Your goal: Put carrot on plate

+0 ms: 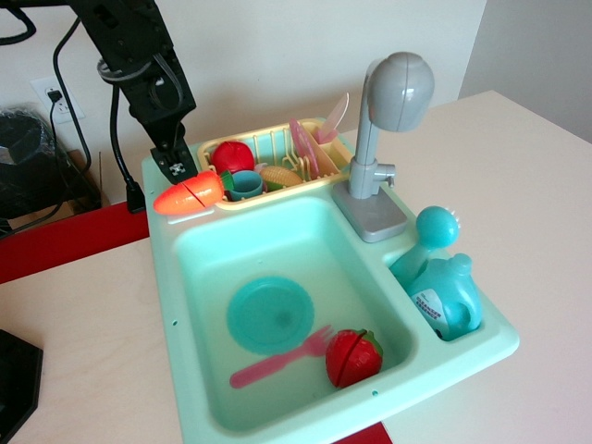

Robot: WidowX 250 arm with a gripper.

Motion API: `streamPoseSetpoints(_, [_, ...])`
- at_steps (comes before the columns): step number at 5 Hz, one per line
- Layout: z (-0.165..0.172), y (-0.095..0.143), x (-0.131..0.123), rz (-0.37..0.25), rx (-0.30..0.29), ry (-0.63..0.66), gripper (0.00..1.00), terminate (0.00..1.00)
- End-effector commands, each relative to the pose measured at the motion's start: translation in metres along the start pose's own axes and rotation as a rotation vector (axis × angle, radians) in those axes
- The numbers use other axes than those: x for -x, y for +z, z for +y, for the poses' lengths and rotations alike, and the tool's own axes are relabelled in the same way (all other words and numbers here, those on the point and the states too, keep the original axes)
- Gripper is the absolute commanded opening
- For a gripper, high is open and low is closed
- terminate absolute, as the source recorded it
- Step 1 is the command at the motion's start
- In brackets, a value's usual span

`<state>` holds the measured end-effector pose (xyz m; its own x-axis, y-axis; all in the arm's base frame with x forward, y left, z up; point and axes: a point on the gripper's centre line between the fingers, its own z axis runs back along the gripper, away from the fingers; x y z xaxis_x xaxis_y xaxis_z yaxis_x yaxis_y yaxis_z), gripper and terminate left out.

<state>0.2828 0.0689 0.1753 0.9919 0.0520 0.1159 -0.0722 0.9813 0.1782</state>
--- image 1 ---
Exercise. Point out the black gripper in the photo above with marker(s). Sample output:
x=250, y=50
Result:
x=159, y=97

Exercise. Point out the orange toy carrot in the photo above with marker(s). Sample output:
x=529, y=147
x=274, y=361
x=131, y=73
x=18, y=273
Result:
x=194, y=194

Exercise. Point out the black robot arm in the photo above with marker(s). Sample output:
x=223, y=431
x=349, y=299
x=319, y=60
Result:
x=115, y=25

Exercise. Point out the pink toy plate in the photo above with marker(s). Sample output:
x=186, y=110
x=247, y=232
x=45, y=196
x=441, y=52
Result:
x=303, y=146

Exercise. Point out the teal toy plate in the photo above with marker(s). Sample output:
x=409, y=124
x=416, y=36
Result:
x=270, y=315

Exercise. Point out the red toy apple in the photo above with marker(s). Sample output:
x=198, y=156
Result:
x=233, y=156

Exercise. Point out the blue toy cup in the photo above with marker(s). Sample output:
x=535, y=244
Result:
x=247, y=184

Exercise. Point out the yellow dish rack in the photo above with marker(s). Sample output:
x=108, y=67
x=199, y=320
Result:
x=273, y=146

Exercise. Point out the yellow toy corn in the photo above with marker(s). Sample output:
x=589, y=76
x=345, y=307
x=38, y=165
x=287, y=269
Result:
x=279, y=177

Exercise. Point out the black bin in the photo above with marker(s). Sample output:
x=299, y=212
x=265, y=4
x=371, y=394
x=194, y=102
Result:
x=35, y=172

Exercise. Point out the pink toy knife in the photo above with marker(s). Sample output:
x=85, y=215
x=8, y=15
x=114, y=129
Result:
x=329, y=128

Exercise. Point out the mint green toy sink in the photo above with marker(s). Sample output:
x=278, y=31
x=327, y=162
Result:
x=202, y=260

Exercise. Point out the pink toy fork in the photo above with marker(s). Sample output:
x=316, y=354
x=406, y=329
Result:
x=314, y=346

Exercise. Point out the red toy strawberry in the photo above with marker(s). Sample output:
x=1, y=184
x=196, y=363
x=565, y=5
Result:
x=353, y=356

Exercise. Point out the teal cleanser bottle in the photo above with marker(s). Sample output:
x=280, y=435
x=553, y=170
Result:
x=447, y=297

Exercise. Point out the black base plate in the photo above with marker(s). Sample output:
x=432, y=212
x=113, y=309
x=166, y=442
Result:
x=21, y=373

